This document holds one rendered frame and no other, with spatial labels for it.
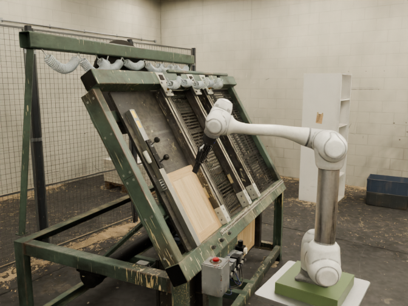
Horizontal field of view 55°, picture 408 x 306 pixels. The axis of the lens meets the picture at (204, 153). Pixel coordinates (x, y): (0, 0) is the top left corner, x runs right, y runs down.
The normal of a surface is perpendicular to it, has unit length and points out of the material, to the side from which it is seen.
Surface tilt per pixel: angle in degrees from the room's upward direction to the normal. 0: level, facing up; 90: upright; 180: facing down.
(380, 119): 90
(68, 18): 90
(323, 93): 90
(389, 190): 90
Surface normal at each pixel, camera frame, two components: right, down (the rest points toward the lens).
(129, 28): 0.83, 0.10
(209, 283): -0.43, 0.15
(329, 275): -0.11, 0.26
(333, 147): -0.10, 0.05
